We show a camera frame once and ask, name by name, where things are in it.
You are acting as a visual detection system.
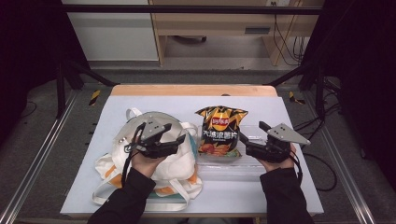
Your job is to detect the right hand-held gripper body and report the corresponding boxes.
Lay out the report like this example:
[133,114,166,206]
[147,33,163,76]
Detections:
[245,122,312,164]

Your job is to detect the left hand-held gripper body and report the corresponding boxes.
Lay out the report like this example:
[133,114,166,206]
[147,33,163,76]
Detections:
[134,117,180,160]

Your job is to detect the white tote bag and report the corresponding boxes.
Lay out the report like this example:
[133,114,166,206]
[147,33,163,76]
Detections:
[92,106,204,213]

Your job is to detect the black yellow chip bag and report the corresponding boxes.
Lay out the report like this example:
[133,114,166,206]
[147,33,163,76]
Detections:
[195,105,249,158]

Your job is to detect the person's right hand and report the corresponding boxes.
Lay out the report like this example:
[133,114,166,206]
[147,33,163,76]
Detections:
[256,144,297,173]

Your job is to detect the person's left hand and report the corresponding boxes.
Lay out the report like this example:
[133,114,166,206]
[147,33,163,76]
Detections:
[131,151,166,179]

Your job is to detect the white table mat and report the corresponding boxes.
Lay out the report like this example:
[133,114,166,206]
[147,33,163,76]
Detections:
[60,95,325,216]

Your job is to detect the yellow black floor tape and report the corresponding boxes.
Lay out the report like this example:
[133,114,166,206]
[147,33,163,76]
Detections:
[89,90,102,106]
[288,91,307,106]

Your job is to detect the wooden table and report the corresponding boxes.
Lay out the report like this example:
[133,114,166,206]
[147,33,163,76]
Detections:
[71,84,316,218]

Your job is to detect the black floor tape marks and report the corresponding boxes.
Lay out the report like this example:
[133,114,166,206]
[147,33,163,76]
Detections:
[85,121,98,146]

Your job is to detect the black metal stand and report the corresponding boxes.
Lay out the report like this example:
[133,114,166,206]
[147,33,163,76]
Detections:
[55,60,118,119]
[266,61,329,121]

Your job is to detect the grey chair base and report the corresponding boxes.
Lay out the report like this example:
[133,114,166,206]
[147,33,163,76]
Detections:
[172,35,208,44]

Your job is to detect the white cabinet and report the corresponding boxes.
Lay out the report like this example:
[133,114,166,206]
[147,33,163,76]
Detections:
[62,0,160,62]

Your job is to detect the black curtain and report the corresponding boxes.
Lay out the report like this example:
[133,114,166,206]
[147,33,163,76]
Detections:
[299,0,396,191]
[0,0,92,143]

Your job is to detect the wooden desk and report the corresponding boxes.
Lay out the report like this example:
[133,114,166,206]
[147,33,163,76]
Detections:
[148,0,325,67]

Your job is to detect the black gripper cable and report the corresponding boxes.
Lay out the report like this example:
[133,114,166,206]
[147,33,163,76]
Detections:
[289,149,304,185]
[120,121,148,189]

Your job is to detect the black floor cable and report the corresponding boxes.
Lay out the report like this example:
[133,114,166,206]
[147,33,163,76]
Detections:
[302,151,339,192]

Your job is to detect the aluminium floor rail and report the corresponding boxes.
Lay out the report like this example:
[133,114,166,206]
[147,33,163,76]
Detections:
[303,92,378,224]
[0,90,78,224]

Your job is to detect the black desk cables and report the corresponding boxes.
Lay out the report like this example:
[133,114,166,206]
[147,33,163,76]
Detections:
[271,1,308,67]

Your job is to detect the black frame bar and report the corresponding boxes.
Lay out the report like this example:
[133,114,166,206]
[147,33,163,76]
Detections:
[60,4,325,16]

